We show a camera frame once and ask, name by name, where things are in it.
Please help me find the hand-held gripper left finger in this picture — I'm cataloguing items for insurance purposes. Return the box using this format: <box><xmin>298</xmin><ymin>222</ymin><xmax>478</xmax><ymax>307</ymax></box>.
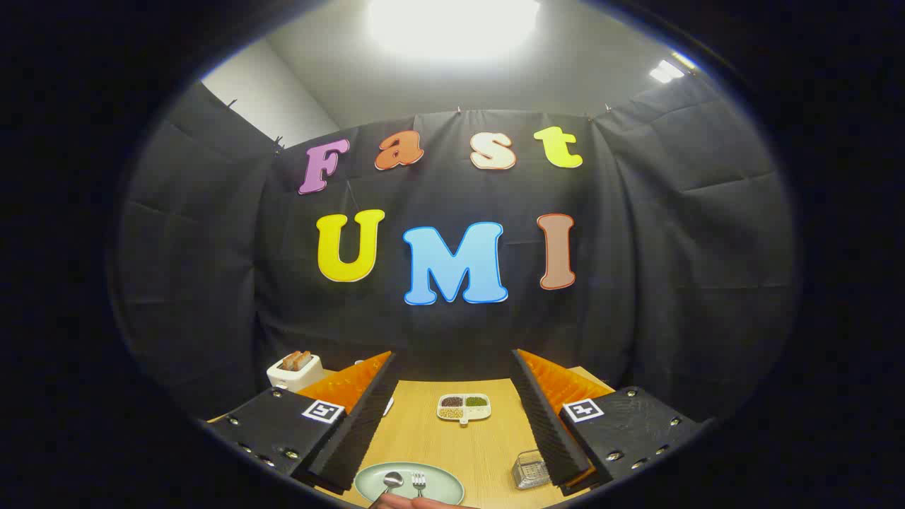
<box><xmin>207</xmin><ymin>350</ymin><xmax>398</xmax><ymax>496</ymax></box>

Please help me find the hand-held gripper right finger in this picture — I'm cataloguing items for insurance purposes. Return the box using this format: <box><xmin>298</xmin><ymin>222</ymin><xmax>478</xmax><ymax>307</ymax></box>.
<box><xmin>510</xmin><ymin>349</ymin><xmax>715</xmax><ymax>496</ymax></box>

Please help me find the metal spoon with brown handle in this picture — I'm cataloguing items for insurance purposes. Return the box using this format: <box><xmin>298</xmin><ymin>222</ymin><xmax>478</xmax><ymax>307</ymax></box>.
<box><xmin>371</xmin><ymin>472</ymin><xmax>404</xmax><ymax>506</ymax></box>

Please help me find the white divided dish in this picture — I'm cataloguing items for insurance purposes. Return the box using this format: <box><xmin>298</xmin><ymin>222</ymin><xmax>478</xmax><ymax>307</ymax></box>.
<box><xmin>436</xmin><ymin>393</ymin><xmax>491</xmax><ymax>426</ymax></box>

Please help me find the white toaster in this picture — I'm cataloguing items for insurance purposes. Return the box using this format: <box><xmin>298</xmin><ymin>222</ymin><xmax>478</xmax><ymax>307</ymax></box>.
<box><xmin>267</xmin><ymin>351</ymin><xmax>326</xmax><ymax>393</ymax></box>

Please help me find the light green plate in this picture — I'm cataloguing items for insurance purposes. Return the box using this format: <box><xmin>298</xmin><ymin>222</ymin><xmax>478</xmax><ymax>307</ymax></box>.
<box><xmin>354</xmin><ymin>462</ymin><xmax>465</xmax><ymax>507</ymax></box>

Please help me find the small ceiling light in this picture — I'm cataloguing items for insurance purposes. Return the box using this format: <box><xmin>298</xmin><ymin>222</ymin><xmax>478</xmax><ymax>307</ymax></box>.
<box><xmin>649</xmin><ymin>51</ymin><xmax>697</xmax><ymax>84</ymax></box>

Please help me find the large ceiling light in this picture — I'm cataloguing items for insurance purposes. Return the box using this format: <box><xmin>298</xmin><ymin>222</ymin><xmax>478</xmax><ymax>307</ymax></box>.
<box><xmin>368</xmin><ymin>0</ymin><xmax>542</xmax><ymax>61</ymax></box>

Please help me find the metal wire basket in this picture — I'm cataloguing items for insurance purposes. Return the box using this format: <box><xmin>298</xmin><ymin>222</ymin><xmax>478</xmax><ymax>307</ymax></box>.
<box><xmin>512</xmin><ymin>450</ymin><xmax>552</xmax><ymax>491</ymax></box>

